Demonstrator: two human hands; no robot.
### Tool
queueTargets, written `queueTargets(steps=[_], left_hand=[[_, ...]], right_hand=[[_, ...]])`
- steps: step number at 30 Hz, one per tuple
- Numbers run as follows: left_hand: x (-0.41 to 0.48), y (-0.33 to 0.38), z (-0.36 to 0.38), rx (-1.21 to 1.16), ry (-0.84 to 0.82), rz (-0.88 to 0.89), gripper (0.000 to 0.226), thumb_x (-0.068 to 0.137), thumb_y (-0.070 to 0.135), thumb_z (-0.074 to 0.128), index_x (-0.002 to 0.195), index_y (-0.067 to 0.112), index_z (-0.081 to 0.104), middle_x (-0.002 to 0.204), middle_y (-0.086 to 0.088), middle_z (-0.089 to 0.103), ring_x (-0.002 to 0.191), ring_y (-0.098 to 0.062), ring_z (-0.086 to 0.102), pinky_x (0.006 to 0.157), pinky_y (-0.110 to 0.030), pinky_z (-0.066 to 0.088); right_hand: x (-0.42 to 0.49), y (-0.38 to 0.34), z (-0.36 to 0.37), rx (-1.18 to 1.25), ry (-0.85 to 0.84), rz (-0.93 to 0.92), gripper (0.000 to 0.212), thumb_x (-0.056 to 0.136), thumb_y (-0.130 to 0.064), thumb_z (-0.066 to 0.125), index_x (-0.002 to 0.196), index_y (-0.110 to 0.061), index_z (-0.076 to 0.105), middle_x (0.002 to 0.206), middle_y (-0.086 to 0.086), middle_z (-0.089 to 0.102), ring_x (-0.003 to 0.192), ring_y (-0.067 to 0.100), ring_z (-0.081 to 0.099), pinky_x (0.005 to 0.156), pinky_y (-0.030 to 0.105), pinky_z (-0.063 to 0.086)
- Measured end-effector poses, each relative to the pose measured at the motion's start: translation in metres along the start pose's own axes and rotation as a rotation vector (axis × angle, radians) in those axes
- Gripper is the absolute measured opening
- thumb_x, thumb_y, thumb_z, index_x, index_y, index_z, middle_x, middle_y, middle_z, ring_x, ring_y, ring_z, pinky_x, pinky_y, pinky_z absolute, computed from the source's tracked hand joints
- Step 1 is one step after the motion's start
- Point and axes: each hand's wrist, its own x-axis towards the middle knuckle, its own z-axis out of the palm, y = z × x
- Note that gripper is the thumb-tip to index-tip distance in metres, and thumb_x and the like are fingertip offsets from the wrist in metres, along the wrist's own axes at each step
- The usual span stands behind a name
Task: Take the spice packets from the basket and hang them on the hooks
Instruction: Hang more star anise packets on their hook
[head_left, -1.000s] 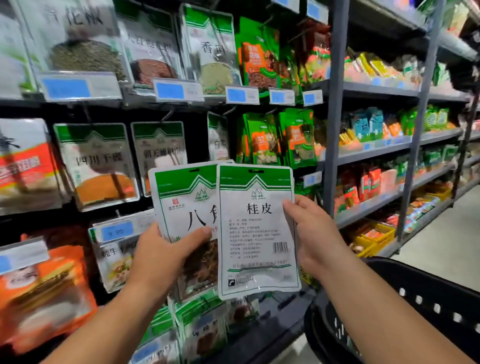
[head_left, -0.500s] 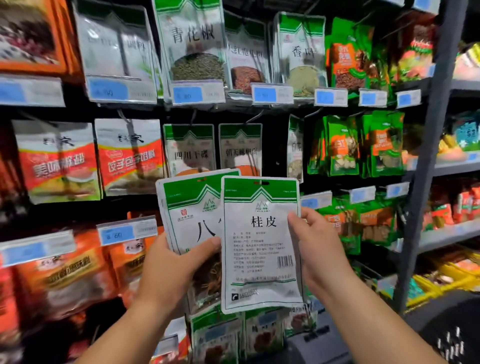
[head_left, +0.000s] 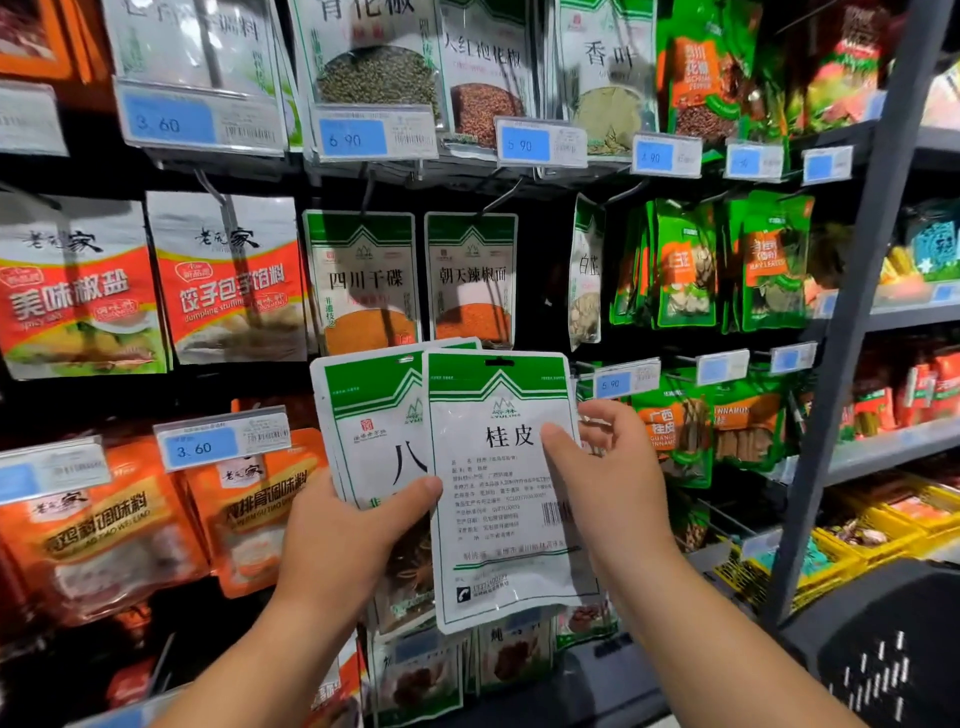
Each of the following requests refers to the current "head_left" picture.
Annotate yellow display trays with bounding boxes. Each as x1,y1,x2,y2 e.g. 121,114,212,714
712,477,960,614

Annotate row of teal yellow packets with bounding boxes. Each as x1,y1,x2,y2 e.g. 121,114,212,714
900,202,960,287

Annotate green white-slice packets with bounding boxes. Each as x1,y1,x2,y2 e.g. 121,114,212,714
607,199,722,332

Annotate clear green peppercorn packets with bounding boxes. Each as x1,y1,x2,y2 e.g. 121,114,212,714
289,0,447,122

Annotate gray metal shelving unit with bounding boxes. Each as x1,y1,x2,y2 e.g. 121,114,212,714
757,0,960,632

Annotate row of red orange packets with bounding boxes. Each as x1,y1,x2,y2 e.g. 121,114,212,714
847,337,960,437

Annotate orange seasoning packet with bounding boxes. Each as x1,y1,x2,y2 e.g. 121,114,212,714
180,427,329,599

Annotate black shopping basket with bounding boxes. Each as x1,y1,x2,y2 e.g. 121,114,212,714
780,558,960,728

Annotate person's left hand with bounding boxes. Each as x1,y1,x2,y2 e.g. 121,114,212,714
277,472,446,641

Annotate person's right forearm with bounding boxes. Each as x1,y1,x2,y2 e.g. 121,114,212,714
607,540,864,728

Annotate star anise spice packet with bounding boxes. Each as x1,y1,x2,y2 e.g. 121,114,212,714
310,337,482,632

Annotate row of clear green-top packets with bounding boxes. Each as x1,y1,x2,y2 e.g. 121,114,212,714
367,622,470,728

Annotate green orange Guangxi cinnamon bags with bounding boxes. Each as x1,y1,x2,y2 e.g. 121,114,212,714
630,375,714,489
705,375,789,474

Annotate cassia bark spice packet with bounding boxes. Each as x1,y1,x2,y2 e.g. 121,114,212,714
424,349,602,635

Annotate red green packets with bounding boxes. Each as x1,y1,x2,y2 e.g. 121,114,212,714
765,0,894,137

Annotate person's left forearm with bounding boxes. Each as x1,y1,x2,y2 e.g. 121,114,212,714
150,600,377,728

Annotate clear chili powder packets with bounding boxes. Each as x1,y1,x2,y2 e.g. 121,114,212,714
424,210,519,347

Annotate clear white-slice packets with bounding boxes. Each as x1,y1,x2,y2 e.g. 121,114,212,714
567,235,606,354

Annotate clear red peppercorn packets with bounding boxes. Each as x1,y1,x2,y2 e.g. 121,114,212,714
438,0,539,152

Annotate row of yellow snack packets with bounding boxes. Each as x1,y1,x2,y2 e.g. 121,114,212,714
922,60,960,129

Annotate green leaf packets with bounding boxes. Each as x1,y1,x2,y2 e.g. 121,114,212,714
727,190,816,335

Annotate clear dried-leaf packets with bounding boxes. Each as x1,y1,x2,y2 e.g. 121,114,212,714
547,0,659,159

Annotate clear orange powder packets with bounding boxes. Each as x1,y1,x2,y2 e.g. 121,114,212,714
301,210,422,357

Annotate green red-peppercorn packets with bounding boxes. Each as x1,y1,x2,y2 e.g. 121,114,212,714
660,0,764,144

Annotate person's right hand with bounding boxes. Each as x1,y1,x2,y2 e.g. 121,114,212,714
540,397,674,566

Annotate white red-label packets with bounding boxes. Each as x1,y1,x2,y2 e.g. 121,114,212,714
145,190,312,366
0,192,170,380

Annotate row of green white packets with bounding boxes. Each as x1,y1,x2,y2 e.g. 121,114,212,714
472,600,620,695

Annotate orange chili packets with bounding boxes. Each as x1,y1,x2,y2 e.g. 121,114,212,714
0,0,114,84

